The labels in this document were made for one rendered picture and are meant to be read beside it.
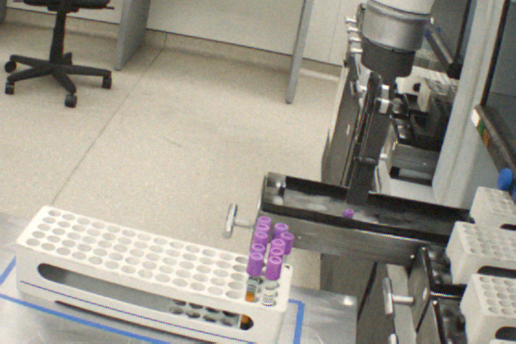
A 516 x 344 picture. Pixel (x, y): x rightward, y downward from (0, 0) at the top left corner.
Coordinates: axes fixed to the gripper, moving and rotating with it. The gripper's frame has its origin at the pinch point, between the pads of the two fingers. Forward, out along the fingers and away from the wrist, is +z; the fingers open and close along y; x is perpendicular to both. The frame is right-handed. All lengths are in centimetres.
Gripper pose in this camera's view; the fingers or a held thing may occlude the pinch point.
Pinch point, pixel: (359, 176)
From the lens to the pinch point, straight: 113.5
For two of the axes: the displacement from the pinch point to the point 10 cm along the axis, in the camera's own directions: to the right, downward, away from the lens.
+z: -1.8, 9.1, 3.7
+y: 0.7, -3.6, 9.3
